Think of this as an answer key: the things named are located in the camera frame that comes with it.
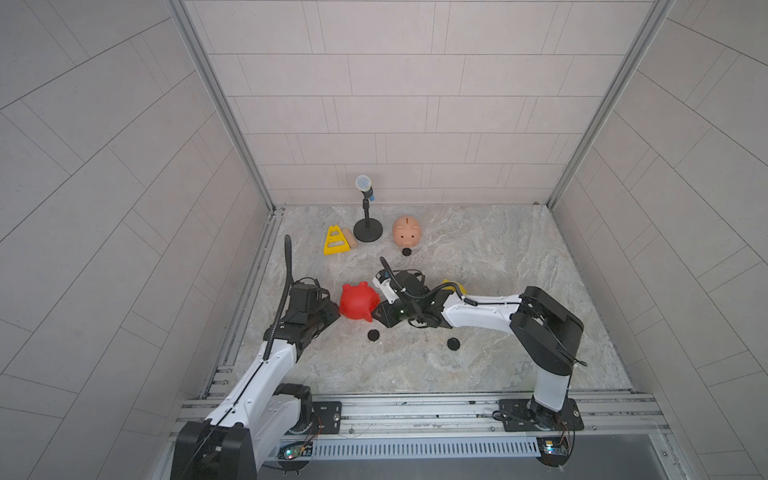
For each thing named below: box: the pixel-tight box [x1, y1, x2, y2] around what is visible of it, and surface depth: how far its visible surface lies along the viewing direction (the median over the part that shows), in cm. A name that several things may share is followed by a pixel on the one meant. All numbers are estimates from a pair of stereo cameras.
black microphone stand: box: [353, 175, 383, 243], surface depth 109 cm
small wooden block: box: [343, 228, 358, 249], surface depth 107 cm
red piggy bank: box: [340, 281, 381, 322], surface depth 86 cm
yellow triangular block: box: [324, 224, 351, 256], surface depth 107 cm
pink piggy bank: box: [392, 215, 422, 248], surface depth 101 cm
